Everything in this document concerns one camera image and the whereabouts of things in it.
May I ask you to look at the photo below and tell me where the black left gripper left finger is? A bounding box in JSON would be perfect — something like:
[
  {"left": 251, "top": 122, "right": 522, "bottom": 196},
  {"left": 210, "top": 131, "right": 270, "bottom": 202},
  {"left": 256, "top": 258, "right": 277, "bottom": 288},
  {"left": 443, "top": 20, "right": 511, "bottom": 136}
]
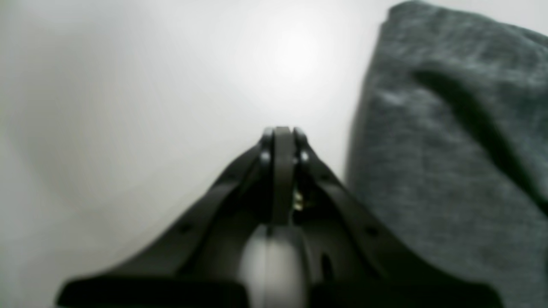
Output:
[{"left": 56, "top": 127, "right": 284, "bottom": 308}]

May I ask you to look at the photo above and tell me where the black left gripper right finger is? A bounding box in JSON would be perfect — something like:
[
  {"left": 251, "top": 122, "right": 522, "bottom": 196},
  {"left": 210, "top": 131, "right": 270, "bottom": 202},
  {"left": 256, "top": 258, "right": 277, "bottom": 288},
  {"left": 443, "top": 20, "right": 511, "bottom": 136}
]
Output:
[{"left": 288, "top": 128, "right": 503, "bottom": 308}]

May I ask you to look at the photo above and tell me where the grey t-shirt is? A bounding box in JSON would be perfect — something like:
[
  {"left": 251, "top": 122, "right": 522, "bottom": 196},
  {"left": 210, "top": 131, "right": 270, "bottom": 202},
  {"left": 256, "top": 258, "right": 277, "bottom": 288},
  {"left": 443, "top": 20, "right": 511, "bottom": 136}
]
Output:
[{"left": 346, "top": 1, "right": 548, "bottom": 308}]

